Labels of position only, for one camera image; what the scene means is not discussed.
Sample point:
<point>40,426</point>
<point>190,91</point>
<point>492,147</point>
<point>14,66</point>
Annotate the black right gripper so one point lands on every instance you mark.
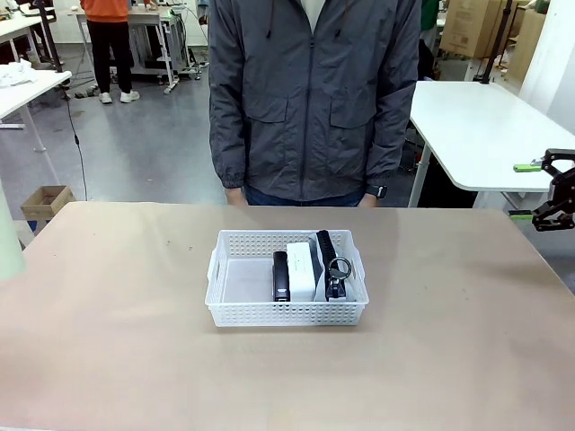
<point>563,188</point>

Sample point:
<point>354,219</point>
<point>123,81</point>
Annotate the grey pouch with black zipper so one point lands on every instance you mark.
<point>324,244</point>

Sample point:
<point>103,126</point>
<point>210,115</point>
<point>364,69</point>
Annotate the white rectangular box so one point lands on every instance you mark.
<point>302,269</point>

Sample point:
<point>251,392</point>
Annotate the black stapler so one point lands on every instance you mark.
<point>280,278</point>

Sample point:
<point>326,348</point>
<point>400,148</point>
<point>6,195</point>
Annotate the pale green plastic cup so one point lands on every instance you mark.
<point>9,242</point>

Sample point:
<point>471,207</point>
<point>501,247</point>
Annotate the person's right forearm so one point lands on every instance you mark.
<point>229,148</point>

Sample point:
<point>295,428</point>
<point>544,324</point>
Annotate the person's left forearm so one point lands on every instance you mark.
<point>388,143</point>

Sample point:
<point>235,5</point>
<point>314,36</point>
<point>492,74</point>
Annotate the white perforated plastic basket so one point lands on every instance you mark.
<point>287,314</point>

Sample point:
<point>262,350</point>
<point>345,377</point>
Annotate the person's left hand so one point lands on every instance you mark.
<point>370,201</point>

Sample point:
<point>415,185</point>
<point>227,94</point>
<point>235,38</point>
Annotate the person's right hand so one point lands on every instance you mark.
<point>236,197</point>

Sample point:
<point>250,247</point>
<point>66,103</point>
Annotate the black cabinet under table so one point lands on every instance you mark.
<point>449,184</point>

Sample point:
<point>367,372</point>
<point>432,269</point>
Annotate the large white table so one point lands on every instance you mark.
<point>476,121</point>

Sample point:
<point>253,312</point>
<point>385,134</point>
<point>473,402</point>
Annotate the black tripod stand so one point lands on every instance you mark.
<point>484,78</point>

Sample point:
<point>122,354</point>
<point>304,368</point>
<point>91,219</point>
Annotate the tall cardboard box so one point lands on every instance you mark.
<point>528,40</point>

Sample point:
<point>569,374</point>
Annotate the black wrist watch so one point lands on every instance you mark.
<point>377,191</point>

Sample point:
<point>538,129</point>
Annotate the black backpack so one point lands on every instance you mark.
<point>427,58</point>

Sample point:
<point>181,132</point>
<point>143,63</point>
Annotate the large cardboard box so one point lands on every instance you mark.
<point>476,27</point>

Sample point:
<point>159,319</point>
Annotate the person in green top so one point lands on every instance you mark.
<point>430,13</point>

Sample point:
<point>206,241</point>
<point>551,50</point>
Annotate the person in grey jacket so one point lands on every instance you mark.
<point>314,112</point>

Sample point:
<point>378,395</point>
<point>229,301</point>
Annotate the blue jeans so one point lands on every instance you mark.
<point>278,202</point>

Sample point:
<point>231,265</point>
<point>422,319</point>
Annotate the white undershirt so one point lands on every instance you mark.
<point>313,9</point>

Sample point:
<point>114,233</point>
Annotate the white sneaker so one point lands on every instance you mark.
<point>106,98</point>
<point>130,96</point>

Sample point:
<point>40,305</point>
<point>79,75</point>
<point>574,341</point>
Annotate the white desk with metal legs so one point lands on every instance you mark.
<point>153,15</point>

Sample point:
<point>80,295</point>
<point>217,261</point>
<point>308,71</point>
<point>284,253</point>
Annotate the person in orange sweater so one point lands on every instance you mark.
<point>110,45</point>

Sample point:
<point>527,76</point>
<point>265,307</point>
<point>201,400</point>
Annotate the dark slipper pair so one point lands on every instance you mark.
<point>86,92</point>

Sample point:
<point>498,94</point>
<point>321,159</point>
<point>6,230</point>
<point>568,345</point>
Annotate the small open cardboard carton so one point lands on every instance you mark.
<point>45,199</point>

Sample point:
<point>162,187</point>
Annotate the white table with cloth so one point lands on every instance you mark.
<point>27,94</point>

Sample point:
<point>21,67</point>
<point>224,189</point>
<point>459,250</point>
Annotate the crumpled white cloth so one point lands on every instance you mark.
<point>15,76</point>

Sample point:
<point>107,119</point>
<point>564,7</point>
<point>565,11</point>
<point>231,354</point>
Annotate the white background desk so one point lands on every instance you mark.
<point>13,27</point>

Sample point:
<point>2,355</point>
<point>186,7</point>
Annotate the black metal frame pole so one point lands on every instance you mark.
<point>47,27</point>

